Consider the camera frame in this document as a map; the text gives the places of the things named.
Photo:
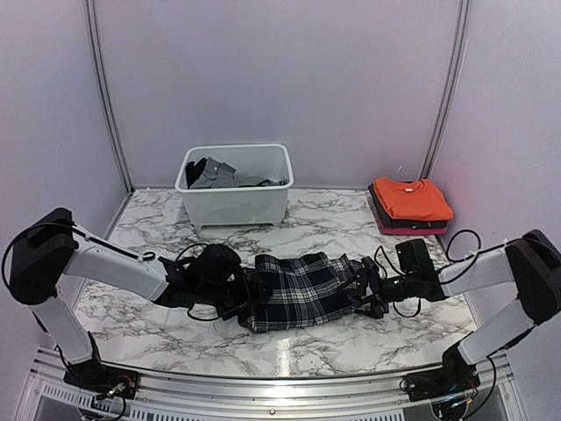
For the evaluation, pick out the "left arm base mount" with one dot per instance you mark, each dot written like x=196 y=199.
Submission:
x=94 y=375

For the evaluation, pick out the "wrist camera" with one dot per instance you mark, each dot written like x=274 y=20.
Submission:
x=216 y=264
x=413 y=256

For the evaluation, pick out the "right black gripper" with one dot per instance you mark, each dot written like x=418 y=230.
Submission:
x=379 y=307

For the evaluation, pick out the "black white plaid shirt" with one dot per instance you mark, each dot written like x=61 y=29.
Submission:
x=311 y=290

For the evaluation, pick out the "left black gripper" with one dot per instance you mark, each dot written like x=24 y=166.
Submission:
x=246 y=296

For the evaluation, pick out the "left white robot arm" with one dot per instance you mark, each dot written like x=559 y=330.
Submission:
x=56 y=246

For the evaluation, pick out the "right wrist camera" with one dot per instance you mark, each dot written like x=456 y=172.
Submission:
x=413 y=256

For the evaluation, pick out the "right aluminium wall post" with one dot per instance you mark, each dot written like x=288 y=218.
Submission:
x=451 y=81

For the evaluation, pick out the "folded pink garment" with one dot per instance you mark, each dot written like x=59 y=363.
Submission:
x=412 y=230

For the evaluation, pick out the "black garment in bin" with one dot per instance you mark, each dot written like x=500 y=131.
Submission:
x=194 y=170

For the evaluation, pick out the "orange t-shirt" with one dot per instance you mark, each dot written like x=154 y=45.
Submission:
x=425 y=203

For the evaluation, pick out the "grey garment in bin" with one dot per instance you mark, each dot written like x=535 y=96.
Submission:
x=220 y=175

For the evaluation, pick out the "aluminium wall post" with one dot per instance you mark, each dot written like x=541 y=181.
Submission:
x=451 y=81
x=103 y=88

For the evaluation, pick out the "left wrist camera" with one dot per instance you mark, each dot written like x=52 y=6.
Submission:
x=216 y=264

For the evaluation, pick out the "white plastic laundry bin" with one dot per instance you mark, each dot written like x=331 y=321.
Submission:
x=263 y=200

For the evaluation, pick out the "left aluminium wall post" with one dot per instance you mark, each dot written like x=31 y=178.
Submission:
x=103 y=88

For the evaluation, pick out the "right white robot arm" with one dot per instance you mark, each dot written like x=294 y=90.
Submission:
x=531 y=263

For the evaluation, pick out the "aluminium front frame rail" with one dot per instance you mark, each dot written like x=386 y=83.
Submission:
x=379 y=396

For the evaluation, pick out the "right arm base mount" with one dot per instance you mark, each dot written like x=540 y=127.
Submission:
x=440 y=383

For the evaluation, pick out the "folded dark striped shirt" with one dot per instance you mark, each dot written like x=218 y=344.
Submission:
x=387 y=221

